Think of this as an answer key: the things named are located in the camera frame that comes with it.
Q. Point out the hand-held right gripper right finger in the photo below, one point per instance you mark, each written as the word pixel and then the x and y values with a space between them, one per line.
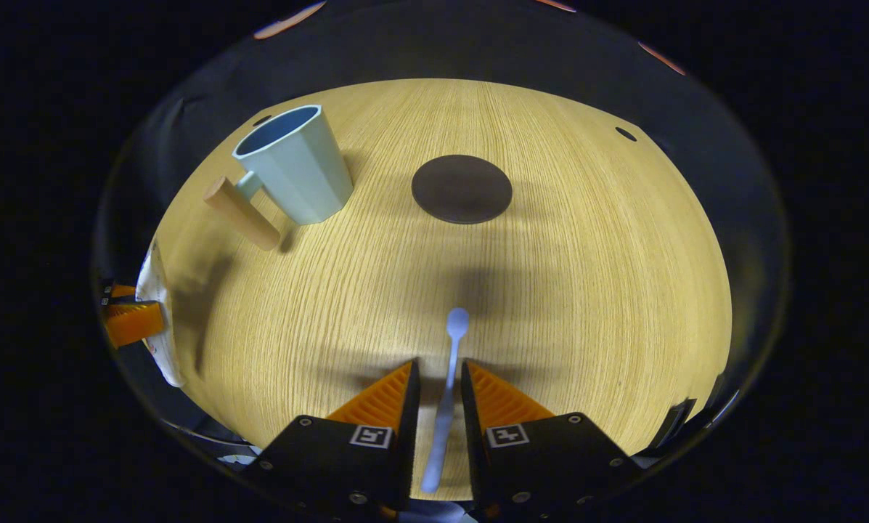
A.
pixel 472 421

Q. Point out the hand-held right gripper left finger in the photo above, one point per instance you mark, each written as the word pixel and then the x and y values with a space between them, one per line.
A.
pixel 409 421

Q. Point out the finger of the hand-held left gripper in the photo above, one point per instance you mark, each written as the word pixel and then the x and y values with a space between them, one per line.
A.
pixel 133 319

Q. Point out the white toothpaste tube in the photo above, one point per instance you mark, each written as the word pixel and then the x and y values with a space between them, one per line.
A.
pixel 154 283

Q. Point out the white toothbrush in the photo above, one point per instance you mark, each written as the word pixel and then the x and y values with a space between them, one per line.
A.
pixel 456 323

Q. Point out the dark brown round coaster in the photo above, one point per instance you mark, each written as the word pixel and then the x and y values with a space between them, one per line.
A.
pixel 462 189

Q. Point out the black backdrop cloth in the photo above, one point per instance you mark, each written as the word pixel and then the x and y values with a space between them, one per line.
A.
pixel 434 43

